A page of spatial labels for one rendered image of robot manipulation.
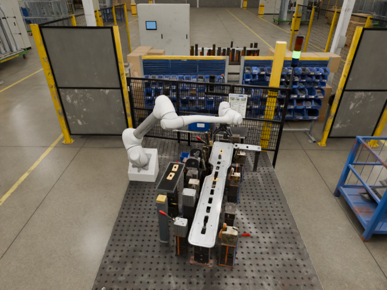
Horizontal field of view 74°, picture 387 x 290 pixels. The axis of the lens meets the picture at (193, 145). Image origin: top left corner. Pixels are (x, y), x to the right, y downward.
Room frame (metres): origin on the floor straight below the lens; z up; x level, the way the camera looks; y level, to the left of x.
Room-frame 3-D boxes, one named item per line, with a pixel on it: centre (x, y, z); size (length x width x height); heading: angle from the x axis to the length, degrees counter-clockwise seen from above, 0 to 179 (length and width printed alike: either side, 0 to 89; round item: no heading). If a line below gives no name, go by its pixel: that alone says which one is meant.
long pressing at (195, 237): (1.78, -0.20, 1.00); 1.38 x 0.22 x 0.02; 168
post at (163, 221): (1.40, 0.23, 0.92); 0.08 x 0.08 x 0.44; 78
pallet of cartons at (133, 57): (6.94, 1.18, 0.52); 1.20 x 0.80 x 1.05; 176
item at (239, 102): (2.78, -0.51, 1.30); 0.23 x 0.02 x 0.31; 78
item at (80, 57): (4.10, 1.72, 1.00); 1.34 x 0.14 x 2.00; 89
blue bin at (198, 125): (2.75, -0.10, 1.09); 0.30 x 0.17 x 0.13; 82
